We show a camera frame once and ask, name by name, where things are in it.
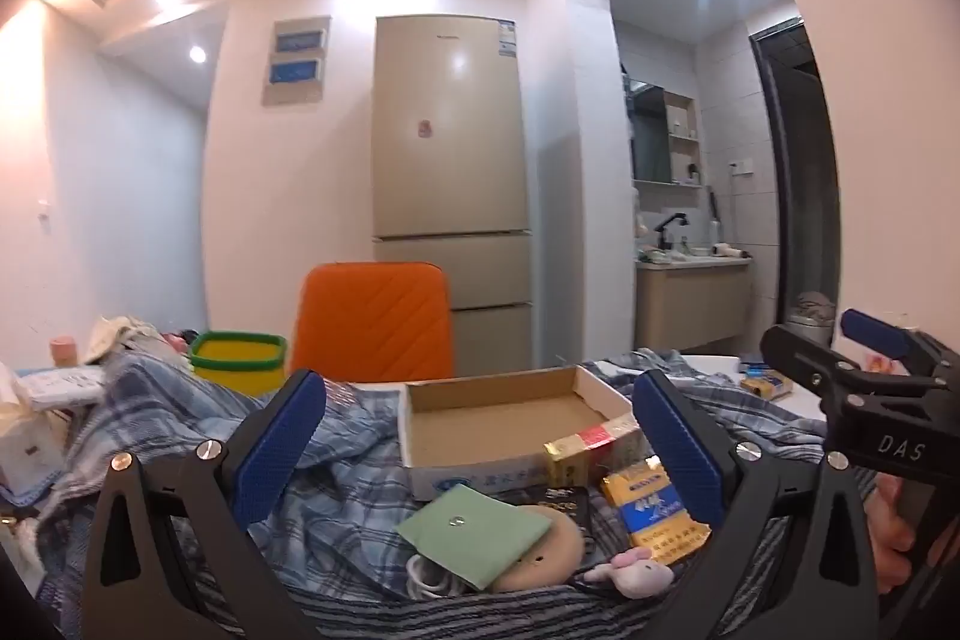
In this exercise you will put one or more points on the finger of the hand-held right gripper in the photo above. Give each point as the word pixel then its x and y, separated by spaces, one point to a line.
pixel 802 359
pixel 874 334

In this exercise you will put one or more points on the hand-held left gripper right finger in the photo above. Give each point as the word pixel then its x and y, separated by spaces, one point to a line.
pixel 679 452

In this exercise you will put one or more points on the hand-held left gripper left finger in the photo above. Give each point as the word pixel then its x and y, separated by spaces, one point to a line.
pixel 281 452

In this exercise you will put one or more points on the gold blue cigarette pack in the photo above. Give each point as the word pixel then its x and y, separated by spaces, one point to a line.
pixel 652 512
pixel 772 385

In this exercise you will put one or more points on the shallow cardboard box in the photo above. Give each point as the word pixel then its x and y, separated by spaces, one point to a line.
pixel 487 419

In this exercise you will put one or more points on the green snap pouch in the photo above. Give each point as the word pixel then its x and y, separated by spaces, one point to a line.
pixel 465 535

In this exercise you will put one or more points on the person's right hand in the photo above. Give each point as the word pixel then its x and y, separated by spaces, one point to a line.
pixel 889 527

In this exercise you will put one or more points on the white trash can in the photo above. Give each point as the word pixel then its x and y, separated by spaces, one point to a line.
pixel 814 317

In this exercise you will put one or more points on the yellow bin green rim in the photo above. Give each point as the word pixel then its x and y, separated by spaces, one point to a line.
pixel 236 370

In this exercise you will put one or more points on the gold red cigarette pack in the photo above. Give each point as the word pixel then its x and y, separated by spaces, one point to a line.
pixel 581 452

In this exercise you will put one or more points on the blue plaid shirt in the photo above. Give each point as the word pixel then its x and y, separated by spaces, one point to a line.
pixel 337 535

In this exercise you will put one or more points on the beige vanity cabinet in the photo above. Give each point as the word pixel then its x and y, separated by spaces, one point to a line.
pixel 690 302

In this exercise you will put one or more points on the black flat case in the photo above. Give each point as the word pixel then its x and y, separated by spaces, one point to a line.
pixel 562 503

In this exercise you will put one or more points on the pink plush toy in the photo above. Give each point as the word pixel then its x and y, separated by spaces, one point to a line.
pixel 637 576

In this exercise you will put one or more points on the white hair dryer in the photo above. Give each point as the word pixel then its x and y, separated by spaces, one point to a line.
pixel 727 250

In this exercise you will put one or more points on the round beige disc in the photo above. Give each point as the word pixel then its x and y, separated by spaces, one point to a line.
pixel 551 554

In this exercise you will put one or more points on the orange chair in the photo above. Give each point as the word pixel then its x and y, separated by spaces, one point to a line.
pixel 375 317

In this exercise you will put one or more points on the electric toothbrush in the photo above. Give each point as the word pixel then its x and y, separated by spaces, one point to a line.
pixel 712 212

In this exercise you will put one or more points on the black faucet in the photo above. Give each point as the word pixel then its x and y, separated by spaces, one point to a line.
pixel 664 231

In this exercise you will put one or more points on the beige cloth pile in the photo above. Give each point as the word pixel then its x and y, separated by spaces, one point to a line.
pixel 120 332

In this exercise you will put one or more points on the pink cup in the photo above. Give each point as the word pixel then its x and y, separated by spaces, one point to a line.
pixel 66 351

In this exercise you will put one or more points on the bathroom niche shelf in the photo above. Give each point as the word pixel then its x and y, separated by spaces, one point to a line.
pixel 682 138

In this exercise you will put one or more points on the bathroom mirror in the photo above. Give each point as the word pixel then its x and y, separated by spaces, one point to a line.
pixel 649 138

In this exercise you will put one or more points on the beige refrigerator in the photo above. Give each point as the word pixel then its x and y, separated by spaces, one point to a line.
pixel 450 175

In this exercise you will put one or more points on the pink fridge sticker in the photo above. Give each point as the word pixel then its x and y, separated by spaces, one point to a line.
pixel 425 129

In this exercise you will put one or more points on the blue-window electrical panel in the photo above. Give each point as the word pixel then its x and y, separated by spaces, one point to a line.
pixel 300 42
pixel 296 72

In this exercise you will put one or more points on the round ceiling light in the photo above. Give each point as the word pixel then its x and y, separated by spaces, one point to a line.
pixel 197 54

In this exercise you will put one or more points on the fridge energy label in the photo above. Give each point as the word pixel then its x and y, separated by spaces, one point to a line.
pixel 508 40

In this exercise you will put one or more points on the dark door frame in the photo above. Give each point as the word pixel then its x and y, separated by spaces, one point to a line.
pixel 795 183

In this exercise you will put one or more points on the white wall switch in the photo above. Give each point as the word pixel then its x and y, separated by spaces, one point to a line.
pixel 45 212

